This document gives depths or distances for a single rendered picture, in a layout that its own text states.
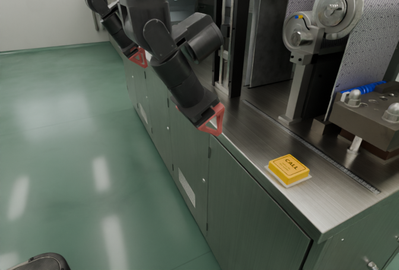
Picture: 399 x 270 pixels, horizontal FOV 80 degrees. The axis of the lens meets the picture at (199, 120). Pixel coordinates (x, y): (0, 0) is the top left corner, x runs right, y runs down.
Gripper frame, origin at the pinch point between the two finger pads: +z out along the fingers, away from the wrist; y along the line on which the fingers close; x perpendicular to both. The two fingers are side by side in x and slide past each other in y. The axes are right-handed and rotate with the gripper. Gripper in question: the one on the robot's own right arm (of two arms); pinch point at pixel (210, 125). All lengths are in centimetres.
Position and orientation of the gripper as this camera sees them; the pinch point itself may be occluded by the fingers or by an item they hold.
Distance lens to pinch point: 52.9
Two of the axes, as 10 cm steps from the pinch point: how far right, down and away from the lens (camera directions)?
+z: 4.3, 6.2, 6.5
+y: -4.8, -4.5, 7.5
